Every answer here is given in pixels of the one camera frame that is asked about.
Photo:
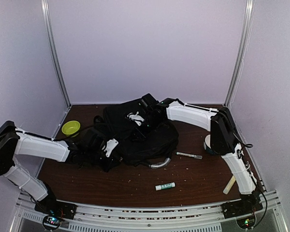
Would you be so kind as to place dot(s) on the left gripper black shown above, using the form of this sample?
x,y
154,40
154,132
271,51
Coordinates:
x,y
111,164

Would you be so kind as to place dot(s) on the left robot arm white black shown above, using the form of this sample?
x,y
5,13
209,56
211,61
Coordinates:
x,y
15,141

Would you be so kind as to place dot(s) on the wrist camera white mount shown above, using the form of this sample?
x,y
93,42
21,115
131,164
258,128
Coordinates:
x,y
135,117
110,146

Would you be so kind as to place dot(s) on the pale yellow highlighter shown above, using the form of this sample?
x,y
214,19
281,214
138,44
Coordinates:
x,y
229,185

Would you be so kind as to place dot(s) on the left aluminium frame post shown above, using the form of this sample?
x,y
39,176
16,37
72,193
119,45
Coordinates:
x,y
54,54

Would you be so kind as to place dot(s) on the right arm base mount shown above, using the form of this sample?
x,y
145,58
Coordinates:
x,y
239,208

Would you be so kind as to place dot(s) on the lime green bowl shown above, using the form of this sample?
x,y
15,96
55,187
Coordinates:
x,y
71,128

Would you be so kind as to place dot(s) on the black student backpack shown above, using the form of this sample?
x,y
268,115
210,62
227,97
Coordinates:
x,y
154,152

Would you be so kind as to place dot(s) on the right aluminium frame post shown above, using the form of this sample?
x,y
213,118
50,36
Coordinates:
x,y
243,45

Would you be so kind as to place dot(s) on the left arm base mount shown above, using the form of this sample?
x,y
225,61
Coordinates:
x,y
57,208

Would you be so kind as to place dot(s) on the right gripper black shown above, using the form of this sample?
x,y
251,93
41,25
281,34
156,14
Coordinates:
x,y
142,134

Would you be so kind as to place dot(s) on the aluminium frame post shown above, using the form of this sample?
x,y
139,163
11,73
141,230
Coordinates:
x,y
54,54
243,45

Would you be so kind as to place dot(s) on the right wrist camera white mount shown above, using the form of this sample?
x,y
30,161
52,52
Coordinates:
x,y
135,117

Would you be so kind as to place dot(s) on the green capped white marker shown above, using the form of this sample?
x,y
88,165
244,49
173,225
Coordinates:
x,y
189,155

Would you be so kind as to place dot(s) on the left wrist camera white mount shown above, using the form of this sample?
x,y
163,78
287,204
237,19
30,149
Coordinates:
x,y
110,146

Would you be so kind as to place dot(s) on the white blue ceramic bowl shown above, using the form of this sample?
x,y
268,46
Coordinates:
x,y
207,146

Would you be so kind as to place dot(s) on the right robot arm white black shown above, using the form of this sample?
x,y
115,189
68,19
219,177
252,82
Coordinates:
x,y
223,139

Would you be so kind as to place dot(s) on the white green glue stick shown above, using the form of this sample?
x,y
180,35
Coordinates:
x,y
165,186

